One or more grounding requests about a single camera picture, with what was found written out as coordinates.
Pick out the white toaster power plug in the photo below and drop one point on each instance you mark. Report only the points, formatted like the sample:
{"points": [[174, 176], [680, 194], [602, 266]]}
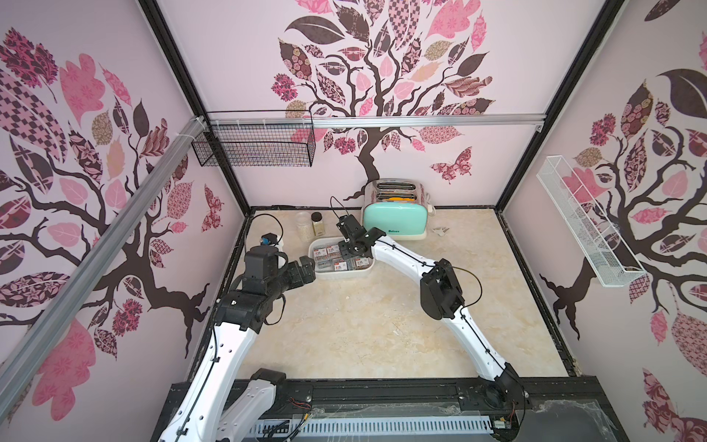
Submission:
{"points": [[440, 231]]}

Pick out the white plastic storage box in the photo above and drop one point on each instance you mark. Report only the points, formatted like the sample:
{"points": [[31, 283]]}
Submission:
{"points": [[330, 265]]}

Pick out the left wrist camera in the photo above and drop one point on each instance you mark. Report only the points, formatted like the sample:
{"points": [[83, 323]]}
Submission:
{"points": [[271, 239]]}

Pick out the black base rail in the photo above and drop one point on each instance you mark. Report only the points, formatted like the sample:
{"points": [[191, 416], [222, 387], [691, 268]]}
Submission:
{"points": [[463, 394]]}

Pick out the white wire wall basket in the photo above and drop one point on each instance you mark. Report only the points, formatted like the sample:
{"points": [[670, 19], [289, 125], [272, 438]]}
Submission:
{"points": [[575, 192]]}

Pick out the clear plastic jar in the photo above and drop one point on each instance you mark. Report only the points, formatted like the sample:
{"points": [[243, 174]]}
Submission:
{"points": [[304, 227]]}

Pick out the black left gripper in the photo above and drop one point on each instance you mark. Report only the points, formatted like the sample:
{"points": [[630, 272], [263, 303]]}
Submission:
{"points": [[297, 280]]}

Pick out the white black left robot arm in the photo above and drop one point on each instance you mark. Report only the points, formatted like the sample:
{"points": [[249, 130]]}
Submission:
{"points": [[203, 415]]}

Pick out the white slotted cable duct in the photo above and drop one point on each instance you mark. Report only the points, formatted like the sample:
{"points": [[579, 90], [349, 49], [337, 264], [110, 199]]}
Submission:
{"points": [[374, 426]]}

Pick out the black wire wall basket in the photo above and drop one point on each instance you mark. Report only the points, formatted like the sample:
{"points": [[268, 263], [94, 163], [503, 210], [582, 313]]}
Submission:
{"points": [[257, 138]]}

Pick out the mint green toaster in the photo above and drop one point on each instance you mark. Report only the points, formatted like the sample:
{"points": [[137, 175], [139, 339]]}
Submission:
{"points": [[400, 208]]}

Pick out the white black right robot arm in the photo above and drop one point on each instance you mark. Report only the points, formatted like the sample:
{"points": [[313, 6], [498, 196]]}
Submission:
{"points": [[441, 298]]}

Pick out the black-lidded spice jar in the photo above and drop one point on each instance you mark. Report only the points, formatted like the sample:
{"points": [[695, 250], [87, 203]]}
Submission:
{"points": [[318, 226]]}

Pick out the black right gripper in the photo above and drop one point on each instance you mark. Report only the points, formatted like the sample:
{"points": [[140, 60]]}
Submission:
{"points": [[353, 237]]}

